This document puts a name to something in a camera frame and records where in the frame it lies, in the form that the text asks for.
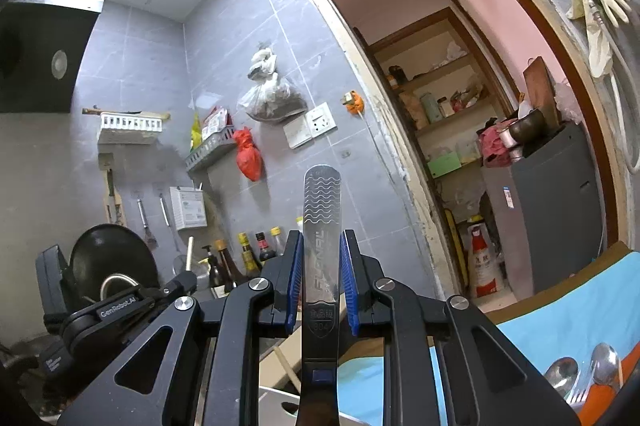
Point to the pink cloth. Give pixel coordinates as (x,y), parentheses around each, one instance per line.
(494,145)

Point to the dark sauce bottle yellow cap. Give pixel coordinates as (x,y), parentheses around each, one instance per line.
(248,256)

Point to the orange plug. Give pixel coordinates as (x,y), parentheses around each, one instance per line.
(353,102)

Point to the striped blanket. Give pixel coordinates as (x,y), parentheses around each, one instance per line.
(550,321)

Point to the wooden spatula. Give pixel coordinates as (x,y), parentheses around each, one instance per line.
(114,196)

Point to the red seasoning packets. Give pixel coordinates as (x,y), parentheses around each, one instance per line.
(216,120)

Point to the white wall socket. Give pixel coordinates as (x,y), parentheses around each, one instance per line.
(320,120)

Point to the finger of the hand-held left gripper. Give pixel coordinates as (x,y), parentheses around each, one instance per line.
(177,285)

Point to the black range hood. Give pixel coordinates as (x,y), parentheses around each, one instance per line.
(40,56)

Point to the dark pump bottle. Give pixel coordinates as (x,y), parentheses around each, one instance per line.
(212,268)

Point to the grey wall shelf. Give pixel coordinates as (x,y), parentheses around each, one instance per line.
(210,151)

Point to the soy sauce bottle yellow label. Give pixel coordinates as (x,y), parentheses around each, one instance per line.
(227,266)

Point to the hanging steel strainer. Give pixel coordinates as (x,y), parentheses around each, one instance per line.
(170,231)

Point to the hanging steel peeler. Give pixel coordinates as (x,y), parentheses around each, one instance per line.
(146,223)

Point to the white wall box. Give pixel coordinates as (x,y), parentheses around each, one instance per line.
(188,207)

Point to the steel bowl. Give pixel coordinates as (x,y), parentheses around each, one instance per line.
(526,127)

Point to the wooden chopstick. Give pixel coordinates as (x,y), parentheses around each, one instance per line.
(289,371)
(190,256)

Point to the steel knife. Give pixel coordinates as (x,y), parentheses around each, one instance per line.
(322,216)

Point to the cream rubber gloves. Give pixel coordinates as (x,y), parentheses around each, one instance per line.
(597,16)

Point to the white plastic utensil caddy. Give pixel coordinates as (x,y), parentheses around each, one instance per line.
(272,406)

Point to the black frying pan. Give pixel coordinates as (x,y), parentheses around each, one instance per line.
(115,256)

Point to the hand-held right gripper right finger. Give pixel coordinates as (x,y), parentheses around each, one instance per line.
(347,286)

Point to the steel faucet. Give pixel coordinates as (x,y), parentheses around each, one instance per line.
(117,281)

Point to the wooden cutting board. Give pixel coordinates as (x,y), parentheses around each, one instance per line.
(541,91)

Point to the clear bottle yellow cap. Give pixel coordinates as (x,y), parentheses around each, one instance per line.
(277,238)

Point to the red plastic bag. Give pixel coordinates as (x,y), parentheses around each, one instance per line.
(249,156)

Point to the white wall switch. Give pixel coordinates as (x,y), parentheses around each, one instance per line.
(298,132)

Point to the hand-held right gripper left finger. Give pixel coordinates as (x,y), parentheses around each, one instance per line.
(295,286)

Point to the green thermos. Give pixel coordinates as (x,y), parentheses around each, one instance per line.
(431,108)

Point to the green box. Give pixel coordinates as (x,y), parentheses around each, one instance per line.
(443,166)

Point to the steel fork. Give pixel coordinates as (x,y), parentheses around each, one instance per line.
(580,395)

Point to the wooden shelf unit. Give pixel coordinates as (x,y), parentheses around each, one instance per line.
(440,106)

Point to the wooden door frame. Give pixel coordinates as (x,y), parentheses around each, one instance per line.
(360,71)

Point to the round steel spoon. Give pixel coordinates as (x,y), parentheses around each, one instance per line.
(562,373)

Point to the red white sack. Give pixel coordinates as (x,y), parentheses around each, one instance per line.
(485,261)

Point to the clear bag of dried goods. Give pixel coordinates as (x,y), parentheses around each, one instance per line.
(272,98)

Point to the white wall basket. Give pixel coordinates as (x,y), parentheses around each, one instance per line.
(130,128)

